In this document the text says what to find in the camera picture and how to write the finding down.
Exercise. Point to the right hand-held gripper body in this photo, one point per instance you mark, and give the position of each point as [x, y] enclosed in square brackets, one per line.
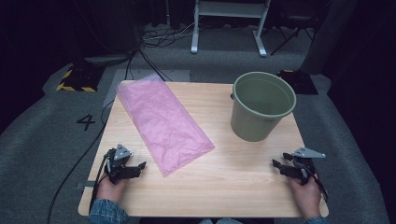
[306, 169]

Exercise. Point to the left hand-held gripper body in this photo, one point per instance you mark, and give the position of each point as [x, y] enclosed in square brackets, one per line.
[113, 165]

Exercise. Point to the pink plastic bag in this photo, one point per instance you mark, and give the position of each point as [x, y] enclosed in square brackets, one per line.
[162, 124]

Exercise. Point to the green plastic bucket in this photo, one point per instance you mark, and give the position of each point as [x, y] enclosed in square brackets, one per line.
[249, 124]

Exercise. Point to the person's left hand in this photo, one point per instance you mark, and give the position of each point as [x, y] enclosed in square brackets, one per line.
[110, 190]

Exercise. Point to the person's right hand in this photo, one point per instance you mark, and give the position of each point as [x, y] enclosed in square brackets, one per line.
[308, 199]

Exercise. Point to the grey tape strip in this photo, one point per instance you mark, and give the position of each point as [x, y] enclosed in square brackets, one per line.
[84, 185]

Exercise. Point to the yellow black striped stand base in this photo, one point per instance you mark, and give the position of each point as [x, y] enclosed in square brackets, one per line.
[79, 79]
[299, 82]

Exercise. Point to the black table grommet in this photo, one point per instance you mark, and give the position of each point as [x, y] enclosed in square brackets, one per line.
[232, 96]

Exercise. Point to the person's legs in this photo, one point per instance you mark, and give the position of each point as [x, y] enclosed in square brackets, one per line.
[221, 221]

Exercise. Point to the black tripod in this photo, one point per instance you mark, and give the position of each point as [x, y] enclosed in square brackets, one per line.
[289, 37]

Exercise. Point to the grey curtain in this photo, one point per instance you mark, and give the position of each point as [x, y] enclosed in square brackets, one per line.
[327, 37]

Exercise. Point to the white metal stand frame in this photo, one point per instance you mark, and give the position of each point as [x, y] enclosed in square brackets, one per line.
[229, 9]

